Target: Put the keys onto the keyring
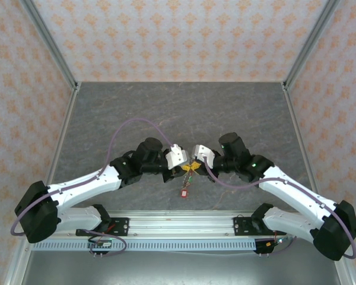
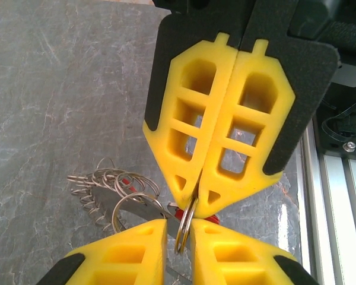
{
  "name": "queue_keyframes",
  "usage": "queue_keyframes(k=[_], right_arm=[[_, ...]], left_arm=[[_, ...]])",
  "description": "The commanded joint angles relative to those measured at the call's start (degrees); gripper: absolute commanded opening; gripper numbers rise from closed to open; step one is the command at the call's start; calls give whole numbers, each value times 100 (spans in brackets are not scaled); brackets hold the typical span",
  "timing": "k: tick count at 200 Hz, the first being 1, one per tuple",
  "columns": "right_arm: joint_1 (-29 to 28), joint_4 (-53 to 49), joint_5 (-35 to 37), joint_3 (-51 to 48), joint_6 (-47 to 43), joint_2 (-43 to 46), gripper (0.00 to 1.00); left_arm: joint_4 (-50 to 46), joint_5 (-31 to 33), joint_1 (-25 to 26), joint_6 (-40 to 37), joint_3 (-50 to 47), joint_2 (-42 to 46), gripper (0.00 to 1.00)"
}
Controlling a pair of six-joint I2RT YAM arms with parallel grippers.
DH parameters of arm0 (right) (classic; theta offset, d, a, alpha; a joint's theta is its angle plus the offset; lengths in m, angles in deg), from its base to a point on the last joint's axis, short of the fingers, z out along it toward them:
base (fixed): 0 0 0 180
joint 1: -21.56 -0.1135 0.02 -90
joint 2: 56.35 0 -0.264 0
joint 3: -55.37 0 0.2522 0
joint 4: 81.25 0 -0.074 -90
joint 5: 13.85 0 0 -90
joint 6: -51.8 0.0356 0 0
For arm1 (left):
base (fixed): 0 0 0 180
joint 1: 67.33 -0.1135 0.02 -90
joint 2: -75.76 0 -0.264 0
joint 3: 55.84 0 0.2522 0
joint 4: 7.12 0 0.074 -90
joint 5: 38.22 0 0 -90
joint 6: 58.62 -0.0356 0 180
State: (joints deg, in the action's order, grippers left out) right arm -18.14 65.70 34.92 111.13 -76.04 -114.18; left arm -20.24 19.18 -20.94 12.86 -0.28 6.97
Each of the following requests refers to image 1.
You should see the right controller circuit board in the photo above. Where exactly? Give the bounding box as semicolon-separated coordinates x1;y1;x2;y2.
265;236;289;248

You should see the controller circuit board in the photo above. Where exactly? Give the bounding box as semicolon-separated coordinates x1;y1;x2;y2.
265;236;289;248
87;236;113;249

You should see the white slotted cable duct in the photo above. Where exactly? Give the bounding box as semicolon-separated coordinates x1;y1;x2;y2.
32;239;258;252

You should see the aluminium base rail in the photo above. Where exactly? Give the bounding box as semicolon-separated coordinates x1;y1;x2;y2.
55;210;315;239

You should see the silver disc keyring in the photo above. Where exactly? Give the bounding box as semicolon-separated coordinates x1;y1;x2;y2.
179;170;196;189

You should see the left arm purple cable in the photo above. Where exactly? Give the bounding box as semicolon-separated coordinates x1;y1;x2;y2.
11;118;174;257

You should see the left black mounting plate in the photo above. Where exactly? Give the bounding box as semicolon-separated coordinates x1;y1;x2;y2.
75;217;130;238

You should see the left controller circuit board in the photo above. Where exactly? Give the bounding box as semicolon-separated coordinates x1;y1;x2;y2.
87;236;113;249

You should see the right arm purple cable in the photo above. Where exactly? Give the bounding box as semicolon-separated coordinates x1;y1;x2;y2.
203;157;356;261

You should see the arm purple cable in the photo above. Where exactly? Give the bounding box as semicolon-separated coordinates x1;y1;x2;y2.
203;157;356;261
11;118;174;257

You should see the aluminium table edge rail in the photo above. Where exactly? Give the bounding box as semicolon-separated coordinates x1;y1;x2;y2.
281;82;320;208
34;84;81;215

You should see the aluminium frame leg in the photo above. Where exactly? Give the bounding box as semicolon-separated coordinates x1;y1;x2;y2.
333;259;356;285
2;242;33;285

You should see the grey metal lower panel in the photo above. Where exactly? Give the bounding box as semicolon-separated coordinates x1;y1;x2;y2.
20;251;345;285

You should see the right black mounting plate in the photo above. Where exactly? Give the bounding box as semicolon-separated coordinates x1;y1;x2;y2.
233;216;268;238

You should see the aluminium frame post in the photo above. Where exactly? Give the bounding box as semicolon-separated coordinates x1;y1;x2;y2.
19;0;80;93
281;0;341;93

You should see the black mounting plate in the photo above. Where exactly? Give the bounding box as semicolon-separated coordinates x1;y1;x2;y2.
233;216;268;238
75;217;130;238

